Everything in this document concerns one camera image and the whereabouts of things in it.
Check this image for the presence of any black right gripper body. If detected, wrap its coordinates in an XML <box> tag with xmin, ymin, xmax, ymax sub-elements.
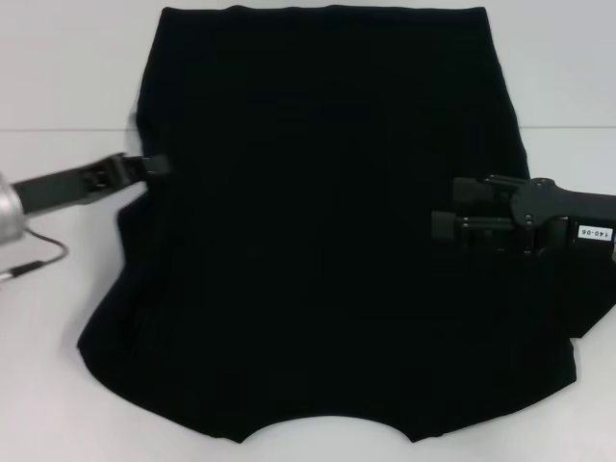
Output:
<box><xmin>510</xmin><ymin>177</ymin><xmax>616</xmax><ymax>262</ymax></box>

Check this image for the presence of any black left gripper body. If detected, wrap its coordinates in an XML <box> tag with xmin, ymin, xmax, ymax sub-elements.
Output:
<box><xmin>13</xmin><ymin>152</ymin><xmax>143</xmax><ymax>214</ymax></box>

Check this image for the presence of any black t-shirt with FREE print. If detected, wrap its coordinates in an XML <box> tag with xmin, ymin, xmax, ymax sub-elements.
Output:
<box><xmin>76</xmin><ymin>4</ymin><xmax>616</xmax><ymax>432</ymax></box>

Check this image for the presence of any thin dark left arm cable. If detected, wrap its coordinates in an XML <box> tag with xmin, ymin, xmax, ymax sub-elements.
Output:
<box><xmin>0</xmin><ymin>230</ymin><xmax>67</xmax><ymax>286</ymax></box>

